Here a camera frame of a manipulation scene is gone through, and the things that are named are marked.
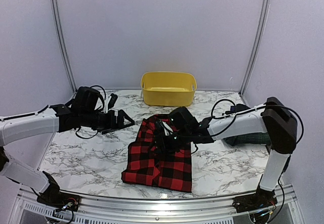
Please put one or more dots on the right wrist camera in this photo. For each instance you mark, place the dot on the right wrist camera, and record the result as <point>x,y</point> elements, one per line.
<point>164,127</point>

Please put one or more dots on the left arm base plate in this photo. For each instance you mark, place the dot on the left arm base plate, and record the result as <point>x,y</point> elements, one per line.
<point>62,201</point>

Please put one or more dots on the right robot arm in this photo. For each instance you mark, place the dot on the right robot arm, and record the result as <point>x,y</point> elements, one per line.
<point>283,125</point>

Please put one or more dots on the aluminium front rail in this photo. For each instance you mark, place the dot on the aluminium front rail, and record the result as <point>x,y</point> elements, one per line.
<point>99,209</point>

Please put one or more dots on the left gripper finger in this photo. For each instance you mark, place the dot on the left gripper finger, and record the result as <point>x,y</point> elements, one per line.
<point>115,128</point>
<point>122,116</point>

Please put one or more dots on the folded blue garment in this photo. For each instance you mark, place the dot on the folded blue garment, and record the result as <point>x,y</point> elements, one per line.
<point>237,108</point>

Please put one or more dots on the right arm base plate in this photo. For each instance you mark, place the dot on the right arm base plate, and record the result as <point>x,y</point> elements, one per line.
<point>252,202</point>

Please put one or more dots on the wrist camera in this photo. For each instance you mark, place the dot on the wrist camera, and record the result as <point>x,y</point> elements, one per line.
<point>110,104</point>
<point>164,127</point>

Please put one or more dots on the yellow plastic basket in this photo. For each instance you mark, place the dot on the yellow plastic basket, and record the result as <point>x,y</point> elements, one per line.
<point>168,89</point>

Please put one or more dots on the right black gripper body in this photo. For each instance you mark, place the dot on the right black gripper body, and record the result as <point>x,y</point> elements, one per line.
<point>172,145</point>

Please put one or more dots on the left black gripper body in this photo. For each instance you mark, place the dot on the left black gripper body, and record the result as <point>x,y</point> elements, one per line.
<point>102,124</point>

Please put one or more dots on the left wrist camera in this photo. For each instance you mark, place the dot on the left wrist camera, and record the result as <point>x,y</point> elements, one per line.
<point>110,104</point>

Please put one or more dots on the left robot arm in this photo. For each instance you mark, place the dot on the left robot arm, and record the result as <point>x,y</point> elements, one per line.
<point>86,109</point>

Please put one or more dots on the red black plaid shirt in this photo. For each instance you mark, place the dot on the red black plaid shirt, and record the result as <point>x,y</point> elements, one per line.
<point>172,172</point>

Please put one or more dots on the dark green plaid skirt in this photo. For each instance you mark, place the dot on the dark green plaid skirt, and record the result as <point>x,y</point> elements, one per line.
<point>252,138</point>

